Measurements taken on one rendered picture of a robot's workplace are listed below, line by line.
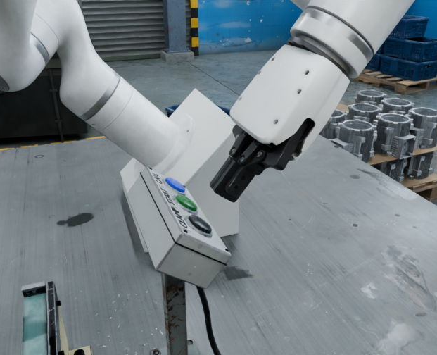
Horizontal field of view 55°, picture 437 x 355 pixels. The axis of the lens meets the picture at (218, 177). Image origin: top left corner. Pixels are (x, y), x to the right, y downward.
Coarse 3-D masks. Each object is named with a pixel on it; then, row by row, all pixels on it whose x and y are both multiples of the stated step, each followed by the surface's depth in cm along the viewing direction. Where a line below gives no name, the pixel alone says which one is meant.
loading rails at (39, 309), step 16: (32, 288) 57; (48, 288) 57; (32, 304) 56; (48, 304) 55; (32, 320) 53; (48, 320) 52; (32, 336) 51; (48, 336) 50; (64, 336) 60; (32, 352) 49; (48, 352) 48; (64, 352) 56; (80, 352) 60
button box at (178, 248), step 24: (144, 168) 55; (144, 192) 52; (168, 192) 51; (144, 216) 49; (168, 216) 45; (144, 240) 47; (168, 240) 43; (192, 240) 42; (216, 240) 46; (168, 264) 42; (192, 264) 44; (216, 264) 45
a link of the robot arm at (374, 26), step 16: (320, 0) 40; (336, 0) 39; (352, 0) 38; (368, 0) 38; (384, 0) 38; (400, 0) 39; (336, 16) 38; (352, 16) 38; (368, 16) 38; (384, 16) 39; (400, 16) 40; (368, 32) 39; (384, 32) 40
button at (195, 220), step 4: (192, 216) 46; (196, 216) 46; (192, 220) 45; (196, 220) 45; (200, 220) 46; (204, 220) 47; (196, 224) 45; (200, 224) 45; (204, 224) 46; (208, 224) 47; (200, 228) 45; (204, 228) 45; (208, 228) 45; (208, 232) 45
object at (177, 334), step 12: (168, 276) 52; (168, 288) 53; (180, 288) 54; (168, 300) 54; (180, 300) 55; (204, 300) 54; (168, 312) 55; (180, 312) 56; (204, 312) 55; (168, 324) 56; (180, 324) 57; (168, 336) 57; (180, 336) 58; (156, 348) 63; (168, 348) 59; (180, 348) 59; (192, 348) 63; (216, 348) 57
